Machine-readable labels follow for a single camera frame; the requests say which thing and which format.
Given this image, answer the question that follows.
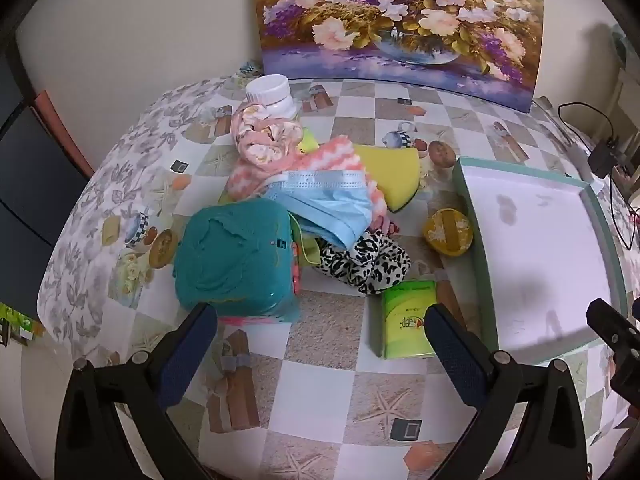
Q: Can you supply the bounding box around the blue face mask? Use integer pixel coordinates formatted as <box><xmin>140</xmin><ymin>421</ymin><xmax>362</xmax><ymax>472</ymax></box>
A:
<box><xmin>262</xmin><ymin>170</ymin><xmax>376</xmax><ymax>250</ymax></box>

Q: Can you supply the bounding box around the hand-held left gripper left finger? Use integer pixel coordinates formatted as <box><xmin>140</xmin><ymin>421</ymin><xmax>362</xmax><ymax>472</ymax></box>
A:
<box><xmin>55</xmin><ymin>302</ymin><xmax>221</xmax><ymax>480</ymax></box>

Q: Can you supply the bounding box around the dark cabinet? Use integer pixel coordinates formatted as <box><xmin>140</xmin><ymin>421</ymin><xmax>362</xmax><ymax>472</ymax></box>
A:
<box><xmin>0</xmin><ymin>55</ymin><xmax>96</xmax><ymax>321</ymax></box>

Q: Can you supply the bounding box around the white box with green rim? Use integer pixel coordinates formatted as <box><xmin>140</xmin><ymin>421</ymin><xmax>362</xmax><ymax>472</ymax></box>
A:
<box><xmin>452</xmin><ymin>156</ymin><xmax>628</xmax><ymax>356</ymax></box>

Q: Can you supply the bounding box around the checkered printed tablecloth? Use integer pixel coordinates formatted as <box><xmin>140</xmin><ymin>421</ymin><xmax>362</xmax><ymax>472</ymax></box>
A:
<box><xmin>37</xmin><ymin>75</ymin><xmax>640</xmax><ymax>480</ymax></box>

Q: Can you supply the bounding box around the yellow sponge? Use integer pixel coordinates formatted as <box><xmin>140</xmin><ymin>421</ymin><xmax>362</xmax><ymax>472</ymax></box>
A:
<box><xmin>354</xmin><ymin>144</ymin><xmax>422</xmax><ymax>213</ymax></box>

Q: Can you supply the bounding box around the flower painting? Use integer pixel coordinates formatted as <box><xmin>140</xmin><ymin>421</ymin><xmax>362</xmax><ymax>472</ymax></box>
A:
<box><xmin>250</xmin><ymin>0</ymin><xmax>545</xmax><ymax>113</ymax></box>

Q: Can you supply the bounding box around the pink white zigzag fluffy towel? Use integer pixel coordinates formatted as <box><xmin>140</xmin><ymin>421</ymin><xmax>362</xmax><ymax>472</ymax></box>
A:
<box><xmin>225</xmin><ymin>136</ymin><xmax>388</xmax><ymax>228</ymax></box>

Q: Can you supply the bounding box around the black power adapter with cable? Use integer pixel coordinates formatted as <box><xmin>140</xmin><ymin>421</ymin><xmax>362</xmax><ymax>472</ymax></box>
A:
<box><xmin>557</xmin><ymin>102</ymin><xmax>640</xmax><ymax>251</ymax></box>

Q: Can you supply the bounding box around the lime green cloth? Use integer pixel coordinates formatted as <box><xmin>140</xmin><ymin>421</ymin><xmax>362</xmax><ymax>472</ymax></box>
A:
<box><xmin>291</xmin><ymin>127</ymin><xmax>323</xmax><ymax>267</ymax></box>

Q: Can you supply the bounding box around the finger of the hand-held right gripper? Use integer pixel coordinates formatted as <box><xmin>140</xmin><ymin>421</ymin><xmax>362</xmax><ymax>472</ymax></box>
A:
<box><xmin>586</xmin><ymin>299</ymin><xmax>640</xmax><ymax>403</ymax></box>

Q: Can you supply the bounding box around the pink floral cloth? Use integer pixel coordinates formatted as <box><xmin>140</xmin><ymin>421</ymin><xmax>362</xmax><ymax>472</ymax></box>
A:
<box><xmin>231</xmin><ymin>102</ymin><xmax>305</xmax><ymax>167</ymax></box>

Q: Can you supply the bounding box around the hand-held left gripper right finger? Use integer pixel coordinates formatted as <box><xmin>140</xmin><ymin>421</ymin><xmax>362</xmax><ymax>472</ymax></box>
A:
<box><xmin>424</xmin><ymin>302</ymin><xmax>588</xmax><ymax>480</ymax></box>

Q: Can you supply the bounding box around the white pill bottle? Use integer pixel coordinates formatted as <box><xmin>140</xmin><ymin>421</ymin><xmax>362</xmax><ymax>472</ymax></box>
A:
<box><xmin>245</xmin><ymin>74</ymin><xmax>300</xmax><ymax>120</ymax></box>

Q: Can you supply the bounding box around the green tissue packet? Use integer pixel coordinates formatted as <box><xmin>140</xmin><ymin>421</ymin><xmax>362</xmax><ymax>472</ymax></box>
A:
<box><xmin>370</xmin><ymin>280</ymin><xmax>441</xmax><ymax>360</ymax></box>

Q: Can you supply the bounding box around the black white leopard print cloth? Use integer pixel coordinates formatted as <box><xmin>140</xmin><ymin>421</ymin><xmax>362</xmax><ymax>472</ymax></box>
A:
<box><xmin>317</xmin><ymin>230</ymin><xmax>412</xmax><ymax>297</ymax></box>

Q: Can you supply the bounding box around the green printed packet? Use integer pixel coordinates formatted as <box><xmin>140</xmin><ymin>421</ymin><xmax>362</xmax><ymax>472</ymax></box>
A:
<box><xmin>0</xmin><ymin>302</ymin><xmax>46</xmax><ymax>348</ymax></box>

